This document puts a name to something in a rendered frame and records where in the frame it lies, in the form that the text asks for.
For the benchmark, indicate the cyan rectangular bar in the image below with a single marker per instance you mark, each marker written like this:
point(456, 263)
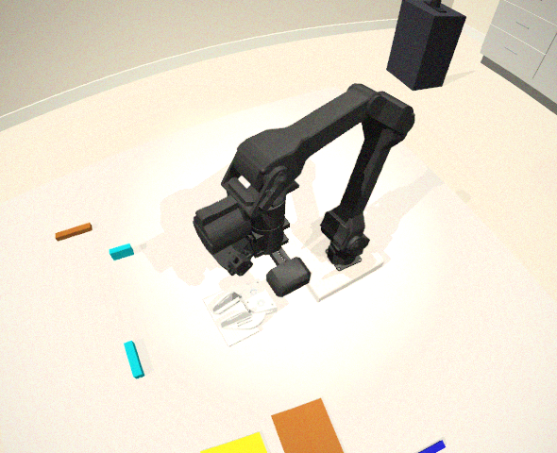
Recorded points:
point(134, 361)

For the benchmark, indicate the yellow flat bar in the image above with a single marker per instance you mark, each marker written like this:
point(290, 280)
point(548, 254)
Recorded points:
point(250, 444)

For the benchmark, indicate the cyan rectangular block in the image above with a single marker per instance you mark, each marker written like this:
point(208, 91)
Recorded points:
point(121, 251)

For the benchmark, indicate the blue thin bar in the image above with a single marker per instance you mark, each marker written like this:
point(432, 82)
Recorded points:
point(434, 448)

